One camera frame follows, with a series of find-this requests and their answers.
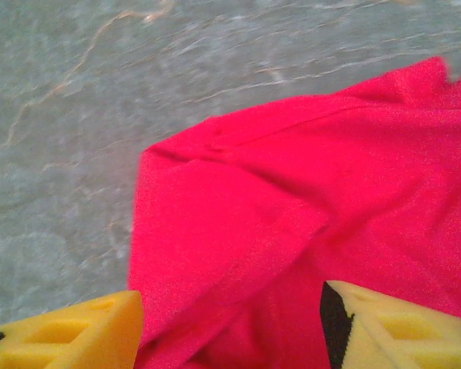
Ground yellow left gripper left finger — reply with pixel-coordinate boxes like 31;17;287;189
0;290;145;369

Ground red t-shirt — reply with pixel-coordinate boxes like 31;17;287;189
127;55;461;369

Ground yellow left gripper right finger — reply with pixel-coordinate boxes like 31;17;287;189
319;279;461;369

